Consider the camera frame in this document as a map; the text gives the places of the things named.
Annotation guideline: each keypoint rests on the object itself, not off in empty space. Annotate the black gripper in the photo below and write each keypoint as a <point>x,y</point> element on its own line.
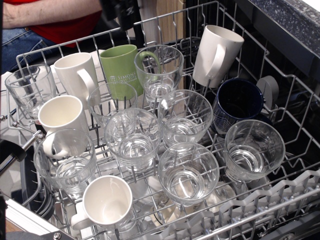
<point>126,11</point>

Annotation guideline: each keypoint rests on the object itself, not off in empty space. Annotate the green Simons Institute mug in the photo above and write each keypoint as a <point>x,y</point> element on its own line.
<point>119,66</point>

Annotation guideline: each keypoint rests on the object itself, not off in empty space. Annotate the person's bare forearm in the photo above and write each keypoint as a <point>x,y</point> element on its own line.
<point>46,12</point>

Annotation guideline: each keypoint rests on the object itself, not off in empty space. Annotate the tall white mug rear left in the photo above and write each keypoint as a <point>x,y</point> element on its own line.
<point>77,74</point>

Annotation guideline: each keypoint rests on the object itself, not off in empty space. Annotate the tall white mug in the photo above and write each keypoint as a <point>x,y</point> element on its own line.
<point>77,74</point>
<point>217,51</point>

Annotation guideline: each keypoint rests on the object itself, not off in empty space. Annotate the clear glass before green mug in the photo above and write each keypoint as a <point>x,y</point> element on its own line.
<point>109,98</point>

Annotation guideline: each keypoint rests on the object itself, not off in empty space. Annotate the tall white mug rear right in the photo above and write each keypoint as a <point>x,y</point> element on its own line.
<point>217,51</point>

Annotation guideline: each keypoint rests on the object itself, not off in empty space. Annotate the white mug left middle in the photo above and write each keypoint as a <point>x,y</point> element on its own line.
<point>65,123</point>

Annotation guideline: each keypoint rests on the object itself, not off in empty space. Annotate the dark blue mug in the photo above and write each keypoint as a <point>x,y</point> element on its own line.
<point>236,100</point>

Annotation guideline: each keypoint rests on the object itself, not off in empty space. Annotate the white mug front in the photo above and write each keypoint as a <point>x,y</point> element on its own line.
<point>107,202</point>

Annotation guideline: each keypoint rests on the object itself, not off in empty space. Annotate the clear glass rear centre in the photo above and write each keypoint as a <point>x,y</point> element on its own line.
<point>159,70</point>

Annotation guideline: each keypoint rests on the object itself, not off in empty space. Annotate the clear glass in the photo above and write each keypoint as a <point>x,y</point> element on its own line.
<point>185,116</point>
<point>188,173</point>
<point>252,150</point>
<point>133,137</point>
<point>31,87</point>
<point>159,70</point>
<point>66,160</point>

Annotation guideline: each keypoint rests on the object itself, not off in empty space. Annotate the person in red shirt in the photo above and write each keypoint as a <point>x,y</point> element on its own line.
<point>19,44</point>

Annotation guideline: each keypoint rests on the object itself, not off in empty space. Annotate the clear glass centre right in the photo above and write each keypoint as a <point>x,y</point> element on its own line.
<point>185,116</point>

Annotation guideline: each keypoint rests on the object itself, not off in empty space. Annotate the clear glass far left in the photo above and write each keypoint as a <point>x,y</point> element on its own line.
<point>31,87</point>

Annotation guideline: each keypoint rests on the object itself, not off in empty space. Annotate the clear glass front left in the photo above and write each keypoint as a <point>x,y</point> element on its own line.
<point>66,160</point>

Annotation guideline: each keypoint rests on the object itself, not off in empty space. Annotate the speckled dark countertop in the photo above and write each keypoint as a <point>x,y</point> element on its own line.
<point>292,27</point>

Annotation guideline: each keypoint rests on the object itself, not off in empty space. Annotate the clear glass front centre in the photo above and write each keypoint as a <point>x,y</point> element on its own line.
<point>188,173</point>

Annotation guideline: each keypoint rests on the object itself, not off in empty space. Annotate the grey wire dishwasher rack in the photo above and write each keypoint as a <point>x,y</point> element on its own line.
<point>283,206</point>

